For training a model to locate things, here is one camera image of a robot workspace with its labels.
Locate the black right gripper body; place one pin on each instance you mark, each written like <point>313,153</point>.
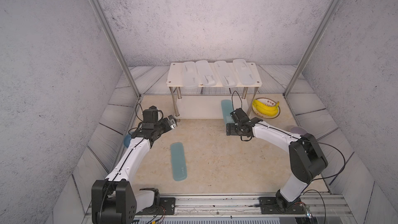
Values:
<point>233,129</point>

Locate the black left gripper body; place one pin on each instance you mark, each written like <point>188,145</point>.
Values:
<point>164,126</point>

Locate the teal pencil case labelled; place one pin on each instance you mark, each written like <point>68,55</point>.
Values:
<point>227,109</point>

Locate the translucent pencil case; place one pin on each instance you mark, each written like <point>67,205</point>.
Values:
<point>244,72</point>
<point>225,73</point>
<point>189,75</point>
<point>206,74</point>

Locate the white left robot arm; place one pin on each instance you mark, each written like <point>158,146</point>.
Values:
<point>113,198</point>

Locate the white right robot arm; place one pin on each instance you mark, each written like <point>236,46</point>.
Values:
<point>307,159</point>

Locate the white two-tier shelf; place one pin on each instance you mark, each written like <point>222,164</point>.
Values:
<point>205,102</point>

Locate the yellow banana bunch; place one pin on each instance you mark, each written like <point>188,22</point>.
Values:
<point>266,110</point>

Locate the patterned round plate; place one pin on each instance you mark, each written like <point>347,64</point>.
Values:
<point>268,102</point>

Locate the blue round plate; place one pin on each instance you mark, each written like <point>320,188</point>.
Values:
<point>127,140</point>

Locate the lilac bowl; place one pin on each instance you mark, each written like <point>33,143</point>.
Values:
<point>298,130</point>

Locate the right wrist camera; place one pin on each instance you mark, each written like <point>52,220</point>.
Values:
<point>239,116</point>

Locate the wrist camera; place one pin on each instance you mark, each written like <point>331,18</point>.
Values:
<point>239,116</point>
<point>151,115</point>

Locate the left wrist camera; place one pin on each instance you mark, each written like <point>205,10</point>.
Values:
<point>151,115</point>

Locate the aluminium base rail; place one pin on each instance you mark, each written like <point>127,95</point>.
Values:
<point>247,209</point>

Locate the left aluminium frame post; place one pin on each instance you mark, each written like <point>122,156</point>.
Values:
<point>114,44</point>

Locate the aluminium frame post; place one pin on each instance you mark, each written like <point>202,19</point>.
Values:
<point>114,44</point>
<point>327,17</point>

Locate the right aluminium frame post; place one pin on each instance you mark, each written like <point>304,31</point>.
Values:
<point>327,17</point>

